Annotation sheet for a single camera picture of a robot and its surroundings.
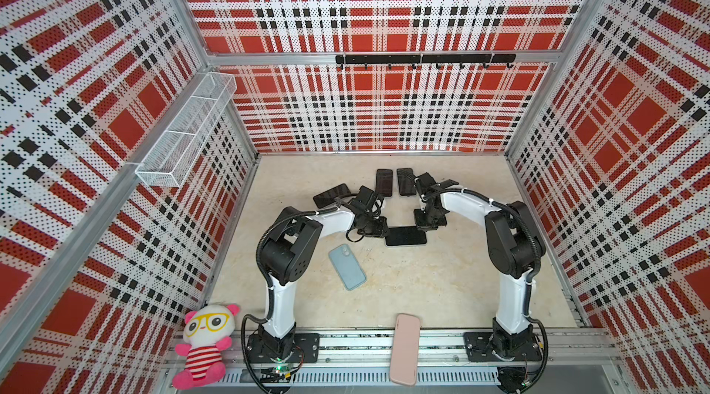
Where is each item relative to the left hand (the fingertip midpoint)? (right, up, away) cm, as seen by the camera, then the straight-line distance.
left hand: (386, 236), depth 95 cm
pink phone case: (+4, -27, -20) cm, 34 cm away
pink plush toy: (-48, -20, -25) cm, 58 cm away
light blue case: (-13, -8, -6) cm, 17 cm away
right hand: (+13, +1, +1) cm, 13 cm away
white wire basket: (-73, +27, -4) cm, 78 cm away
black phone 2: (+7, 0, +1) cm, 7 cm away
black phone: (0, +19, +16) cm, 25 cm away
